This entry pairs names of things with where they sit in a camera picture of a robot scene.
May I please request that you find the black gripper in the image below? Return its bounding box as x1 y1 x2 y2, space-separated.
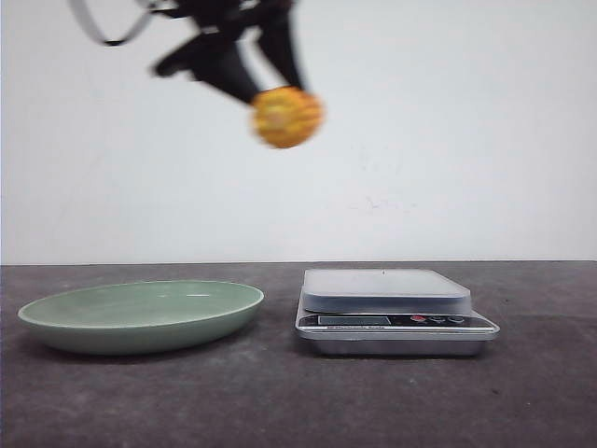
147 1 306 105

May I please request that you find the yellow orange corn cob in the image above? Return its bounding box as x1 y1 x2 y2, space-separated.
250 86 325 149

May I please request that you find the silver digital kitchen scale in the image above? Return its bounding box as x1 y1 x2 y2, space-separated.
295 269 500 357

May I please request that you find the light green shallow plate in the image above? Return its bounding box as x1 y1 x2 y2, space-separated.
18 280 265 356

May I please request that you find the grey looped cable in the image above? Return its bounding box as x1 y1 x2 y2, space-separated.
69 0 162 47

